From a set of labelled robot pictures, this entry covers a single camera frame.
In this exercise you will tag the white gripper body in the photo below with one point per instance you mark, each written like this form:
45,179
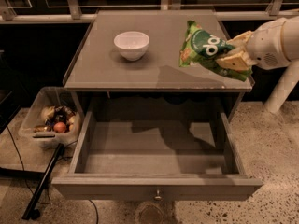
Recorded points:
265,47

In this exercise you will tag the open grey top drawer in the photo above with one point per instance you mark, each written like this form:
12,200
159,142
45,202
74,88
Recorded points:
130,159

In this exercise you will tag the red apple in bin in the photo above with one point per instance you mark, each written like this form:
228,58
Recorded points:
59,127

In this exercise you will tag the white ceramic bowl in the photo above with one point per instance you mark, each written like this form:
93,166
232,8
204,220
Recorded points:
132,45

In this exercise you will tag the grey drawer cabinet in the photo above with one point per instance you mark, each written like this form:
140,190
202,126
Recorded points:
98,65

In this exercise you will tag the white diagonal support post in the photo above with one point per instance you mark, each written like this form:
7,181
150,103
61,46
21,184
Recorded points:
284,87

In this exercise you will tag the metal window railing frame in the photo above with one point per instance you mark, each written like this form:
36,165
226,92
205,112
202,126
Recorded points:
65,11

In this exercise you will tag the clear plastic storage bin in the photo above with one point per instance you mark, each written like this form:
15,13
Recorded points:
51,105

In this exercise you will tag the metal drawer knob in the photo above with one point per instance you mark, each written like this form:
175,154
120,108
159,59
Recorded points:
157,196

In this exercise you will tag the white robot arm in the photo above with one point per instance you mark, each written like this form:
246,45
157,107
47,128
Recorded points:
291,40

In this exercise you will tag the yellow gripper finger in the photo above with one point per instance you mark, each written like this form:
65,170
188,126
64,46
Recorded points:
235,60
240,40

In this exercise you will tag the green rice chip bag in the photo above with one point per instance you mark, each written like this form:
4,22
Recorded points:
202,48

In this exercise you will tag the black pole on floor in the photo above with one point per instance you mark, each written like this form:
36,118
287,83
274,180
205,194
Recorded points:
31,212

